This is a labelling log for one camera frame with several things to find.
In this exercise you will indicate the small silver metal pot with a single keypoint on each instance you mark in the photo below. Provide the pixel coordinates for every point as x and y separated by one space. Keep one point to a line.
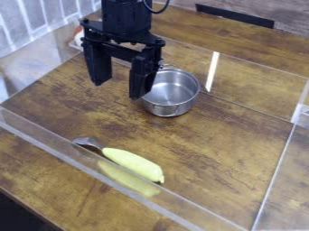
175 92

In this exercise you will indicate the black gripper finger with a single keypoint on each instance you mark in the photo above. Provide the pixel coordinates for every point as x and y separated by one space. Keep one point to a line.
98 61
143 76

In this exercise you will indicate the green handled metal spoon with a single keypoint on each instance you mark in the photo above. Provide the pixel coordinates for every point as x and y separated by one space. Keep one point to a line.
128 159

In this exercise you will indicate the white red toy mushroom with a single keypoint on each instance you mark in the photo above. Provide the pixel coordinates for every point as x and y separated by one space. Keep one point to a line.
78 35

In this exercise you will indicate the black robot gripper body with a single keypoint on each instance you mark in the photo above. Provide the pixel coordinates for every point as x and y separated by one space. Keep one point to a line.
122 34

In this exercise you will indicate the black bar on table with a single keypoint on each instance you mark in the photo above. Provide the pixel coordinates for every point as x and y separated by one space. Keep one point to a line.
242 17

